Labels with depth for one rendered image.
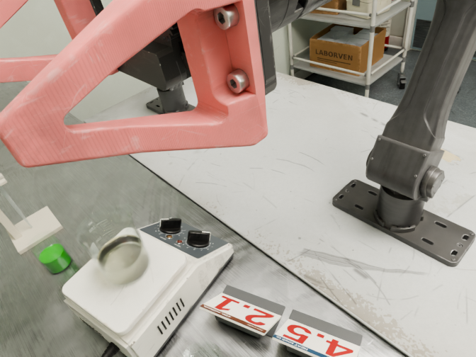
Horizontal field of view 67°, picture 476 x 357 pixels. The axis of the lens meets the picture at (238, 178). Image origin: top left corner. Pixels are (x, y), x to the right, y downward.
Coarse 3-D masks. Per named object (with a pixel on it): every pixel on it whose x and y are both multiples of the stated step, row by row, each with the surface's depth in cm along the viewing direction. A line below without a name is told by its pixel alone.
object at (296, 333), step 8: (288, 328) 44; (296, 328) 44; (304, 328) 44; (288, 336) 42; (296, 336) 42; (304, 336) 42; (312, 336) 43; (320, 336) 43; (328, 336) 43; (304, 344) 40; (312, 344) 41; (320, 344) 41; (328, 344) 41; (336, 344) 42; (344, 344) 42; (320, 352) 39; (328, 352) 40; (336, 352) 40; (344, 352) 40; (352, 352) 41
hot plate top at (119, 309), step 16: (144, 240) 49; (160, 256) 46; (176, 256) 46; (80, 272) 46; (96, 272) 46; (160, 272) 44; (176, 272) 44; (64, 288) 45; (80, 288) 44; (96, 288) 44; (112, 288) 44; (128, 288) 43; (144, 288) 43; (160, 288) 43; (80, 304) 43; (96, 304) 42; (112, 304) 42; (128, 304) 42; (144, 304) 41; (112, 320) 40; (128, 320) 40
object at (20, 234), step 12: (0, 180) 59; (0, 216) 61; (36, 216) 69; (48, 216) 68; (12, 228) 63; (24, 228) 67; (36, 228) 66; (48, 228) 66; (60, 228) 66; (12, 240) 65; (24, 240) 64
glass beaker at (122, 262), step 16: (112, 208) 43; (128, 208) 43; (80, 224) 41; (96, 224) 43; (112, 224) 45; (128, 224) 44; (80, 240) 40; (96, 240) 44; (128, 240) 40; (96, 256) 40; (112, 256) 40; (128, 256) 41; (144, 256) 44; (112, 272) 42; (128, 272) 42; (144, 272) 44
